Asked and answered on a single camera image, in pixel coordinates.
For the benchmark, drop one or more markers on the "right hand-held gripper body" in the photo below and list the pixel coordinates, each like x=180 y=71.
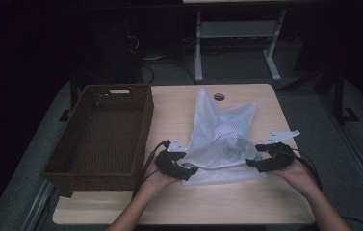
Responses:
x=278 y=137

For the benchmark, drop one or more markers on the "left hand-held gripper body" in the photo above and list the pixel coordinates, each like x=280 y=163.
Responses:
x=175 y=147

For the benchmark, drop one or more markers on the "white mesh laundry bag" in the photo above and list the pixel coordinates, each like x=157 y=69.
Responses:
x=217 y=134

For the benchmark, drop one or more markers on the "brown wicker basket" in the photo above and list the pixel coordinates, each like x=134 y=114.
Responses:
x=105 y=134

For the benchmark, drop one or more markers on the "person's left hand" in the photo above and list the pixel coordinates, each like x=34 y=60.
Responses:
x=155 y=181

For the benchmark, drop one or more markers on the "person's right hand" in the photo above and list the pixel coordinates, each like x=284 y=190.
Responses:
x=298 y=176

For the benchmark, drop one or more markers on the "black metal stand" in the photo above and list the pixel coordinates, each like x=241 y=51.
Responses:
x=339 y=96

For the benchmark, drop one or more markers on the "aluminium rail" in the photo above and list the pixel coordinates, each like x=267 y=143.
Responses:
x=38 y=205
x=355 y=154

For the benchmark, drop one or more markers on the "white metal desk frame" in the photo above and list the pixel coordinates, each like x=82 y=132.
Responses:
x=237 y=29

